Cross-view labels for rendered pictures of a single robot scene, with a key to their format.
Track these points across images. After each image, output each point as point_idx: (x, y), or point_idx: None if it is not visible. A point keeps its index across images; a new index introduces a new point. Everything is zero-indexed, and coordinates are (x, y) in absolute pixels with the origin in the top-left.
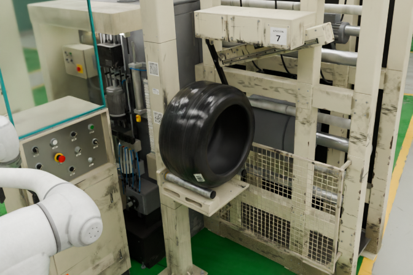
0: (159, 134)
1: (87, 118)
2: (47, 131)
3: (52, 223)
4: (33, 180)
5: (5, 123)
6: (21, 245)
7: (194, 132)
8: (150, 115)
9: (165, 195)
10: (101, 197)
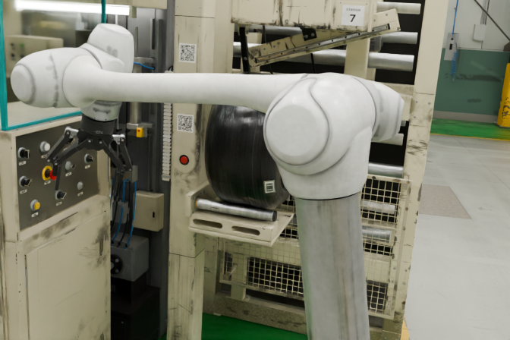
0: (212, 131)
1: None
2: (45, 124)
3: (369, 92)
4: (246, 81)
5: (130, 33)
6: (363, 104)
7: None
8: (170, 121)
9: (193, 231)
10: (92, 245)
